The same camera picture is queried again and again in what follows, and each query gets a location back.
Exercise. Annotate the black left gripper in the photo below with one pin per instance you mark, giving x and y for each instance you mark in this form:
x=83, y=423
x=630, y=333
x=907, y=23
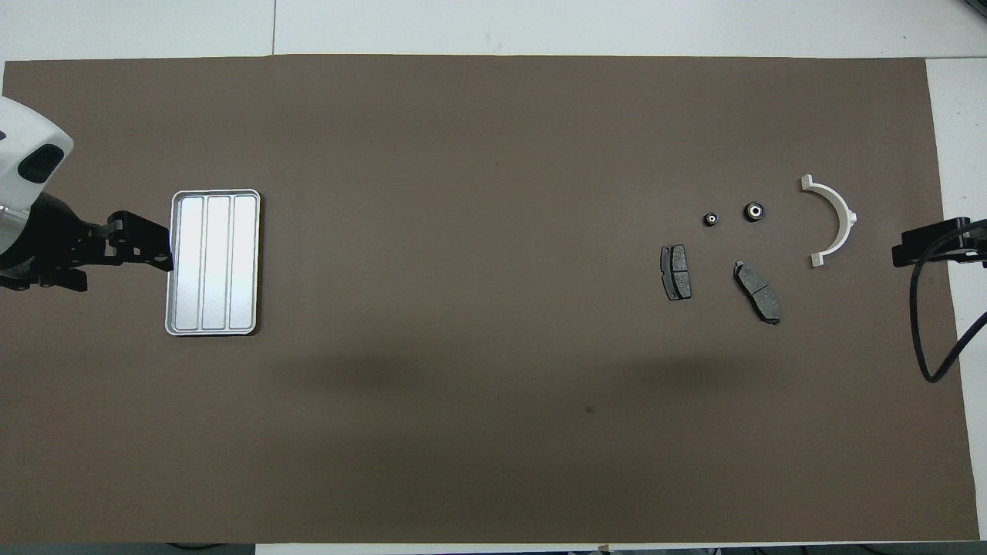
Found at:
x=54, y=247

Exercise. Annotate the small black bearing gear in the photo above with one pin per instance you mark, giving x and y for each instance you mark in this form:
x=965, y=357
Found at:
x=711, y=220

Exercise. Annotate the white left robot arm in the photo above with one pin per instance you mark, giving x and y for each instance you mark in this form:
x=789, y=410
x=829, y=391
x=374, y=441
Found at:
x=23, y=146

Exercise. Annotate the short grey brake pad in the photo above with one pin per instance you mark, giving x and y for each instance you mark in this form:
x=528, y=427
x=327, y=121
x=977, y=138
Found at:
x=677, y=271

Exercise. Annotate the brown table mat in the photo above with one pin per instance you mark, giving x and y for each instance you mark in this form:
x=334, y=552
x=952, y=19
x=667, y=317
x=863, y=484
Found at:
x=463, y=231

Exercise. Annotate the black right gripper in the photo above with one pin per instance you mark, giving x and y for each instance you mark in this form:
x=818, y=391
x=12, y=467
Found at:
x=976, y=243

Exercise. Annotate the large black bearing gear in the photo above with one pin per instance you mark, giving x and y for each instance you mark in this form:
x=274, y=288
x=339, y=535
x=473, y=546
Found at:
x=753, y=211

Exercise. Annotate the silver ribbed metal tray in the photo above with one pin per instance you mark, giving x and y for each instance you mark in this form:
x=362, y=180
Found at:
x=216, y=262

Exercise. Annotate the long grey brake pad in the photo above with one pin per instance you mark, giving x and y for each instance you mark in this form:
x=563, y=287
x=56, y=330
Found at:
x=758, y=293

